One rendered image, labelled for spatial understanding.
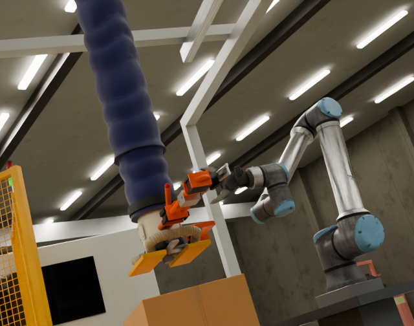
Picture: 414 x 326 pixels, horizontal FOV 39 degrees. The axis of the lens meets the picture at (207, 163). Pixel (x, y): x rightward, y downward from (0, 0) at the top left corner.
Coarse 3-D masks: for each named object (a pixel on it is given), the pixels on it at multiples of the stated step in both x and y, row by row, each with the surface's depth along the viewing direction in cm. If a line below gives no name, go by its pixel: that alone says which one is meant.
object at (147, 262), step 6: (144, 252) 239; (150, 252) 230; (156, 252) 230; (162, 252) 231; (144, 258) 228; (150, 258) 231; (156, 258) 234; (138, 264) 237; (144, 264) 239; (150, 264) 243; (156, 264) 247; (132, 270) 249; (138, 270) 249; (144, 270) 253; (150, 270) 257; (132, 276) 258
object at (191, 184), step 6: (192, 174) 195; (198, 174) 196; (186, 180) 199; (192, 180) 194; (204, 180) 196; (210, 180) 196; (186, 186) 201; (192, 186) 194; (198, 186) 194; (204, 186) 197; (186, 192) 200; (192, 192) 199; (198, 192) 201
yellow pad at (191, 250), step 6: (204, 240) 239; (186, 246) 237; (192, 246) 236; (198, 246) 237; (204, 246) 241; (180, 252) 246; (186, 252) 242; (192, 252) 245; (198, 252) 249; (174, 258) 256; (180, 258) 250; (186, 258) 255; (192, 258) 259; (174, 264) 260; (180, 264) 265
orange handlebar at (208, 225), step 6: (204, 174) 195; (198, 180) 194; (174, 204) 218; (174, 210) 219; (180, 210) 221; (204, 222) 263; (210, 222) 264; (162, 228) 243; (204, 228) 274; (210, 228) 270; (204, 234) 279
